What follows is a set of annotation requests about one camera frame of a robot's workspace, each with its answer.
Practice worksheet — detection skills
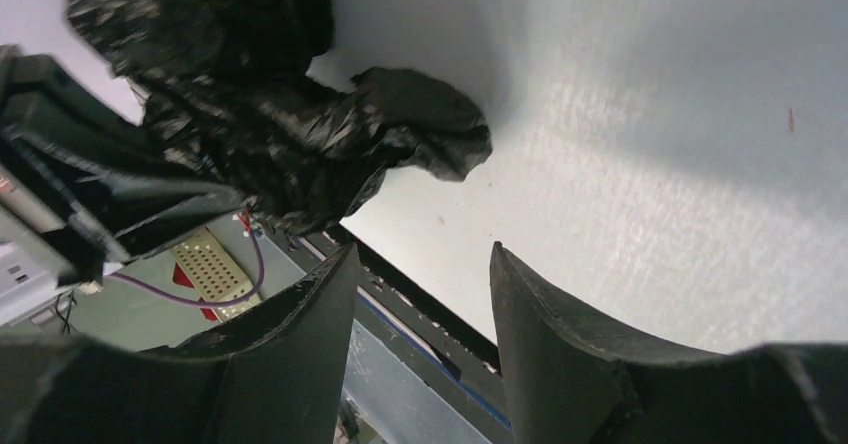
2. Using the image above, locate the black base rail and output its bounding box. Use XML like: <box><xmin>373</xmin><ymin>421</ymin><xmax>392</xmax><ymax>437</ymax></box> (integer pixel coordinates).
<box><xmin>283</xmin><ymin>226</ymin><xmax>513</xmax><ymax>443</ymax></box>

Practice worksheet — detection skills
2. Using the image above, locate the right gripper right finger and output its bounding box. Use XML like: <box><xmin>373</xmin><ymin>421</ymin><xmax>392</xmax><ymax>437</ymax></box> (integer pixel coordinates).
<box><xmin>490</xmin><ymin>243</ymin><xmax>847</xmax><ymax>443</ymax></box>

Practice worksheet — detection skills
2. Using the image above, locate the black trash bag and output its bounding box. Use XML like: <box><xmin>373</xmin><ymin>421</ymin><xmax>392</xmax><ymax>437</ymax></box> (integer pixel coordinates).
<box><xmin>66</xmin><ymin>0</ymin><xmax>493</xmax><ymax>235</ymax></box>

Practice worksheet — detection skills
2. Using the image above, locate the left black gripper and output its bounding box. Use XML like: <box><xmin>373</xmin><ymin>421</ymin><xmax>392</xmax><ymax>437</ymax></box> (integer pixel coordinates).
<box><xmin>1</xmin><ymin>44</ymin><xmax>243</xmax><ymax>282</ymax></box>

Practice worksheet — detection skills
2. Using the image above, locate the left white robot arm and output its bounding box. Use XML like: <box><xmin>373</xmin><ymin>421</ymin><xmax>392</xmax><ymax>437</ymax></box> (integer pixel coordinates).
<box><xmin>1</xmin><ymin>44</ymin><xmax>243</xmax><ymax>292</ymax></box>

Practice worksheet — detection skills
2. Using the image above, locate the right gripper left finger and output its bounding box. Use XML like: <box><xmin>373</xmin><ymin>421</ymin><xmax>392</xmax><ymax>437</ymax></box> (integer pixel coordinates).
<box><xmin>1</xmin><ymin>245</ymin><xmax>360</xmax><ymax>443</ymax></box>

